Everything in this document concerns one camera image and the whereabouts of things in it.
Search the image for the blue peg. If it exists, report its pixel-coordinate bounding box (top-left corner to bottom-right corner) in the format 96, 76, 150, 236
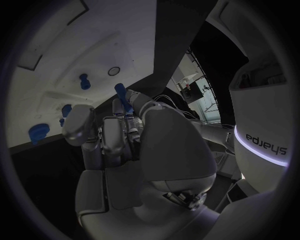
113, 83, 135, 115

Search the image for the dark screen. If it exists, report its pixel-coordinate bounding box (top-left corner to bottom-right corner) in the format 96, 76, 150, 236
180, 82, 204, 104

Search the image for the white task board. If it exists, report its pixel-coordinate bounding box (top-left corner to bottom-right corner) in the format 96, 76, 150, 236
6, 0, 158, 149

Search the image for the white cable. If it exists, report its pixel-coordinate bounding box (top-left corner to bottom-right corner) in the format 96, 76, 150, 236
153, 94, 180, 109

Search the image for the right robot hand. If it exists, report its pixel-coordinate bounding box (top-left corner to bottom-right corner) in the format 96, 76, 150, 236
61, 89, 218, 240

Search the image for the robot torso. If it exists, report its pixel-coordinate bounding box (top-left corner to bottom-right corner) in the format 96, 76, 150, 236
205, 0, 298, 198

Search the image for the blue gear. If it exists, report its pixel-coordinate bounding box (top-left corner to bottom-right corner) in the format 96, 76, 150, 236
28, 123, 51, 146

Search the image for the blue plug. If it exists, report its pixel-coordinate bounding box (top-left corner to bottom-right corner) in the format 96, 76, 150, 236
78, 73, 92, 91

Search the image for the blue block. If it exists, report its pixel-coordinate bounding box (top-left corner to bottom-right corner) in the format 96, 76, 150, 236
60, 104, 74, 118

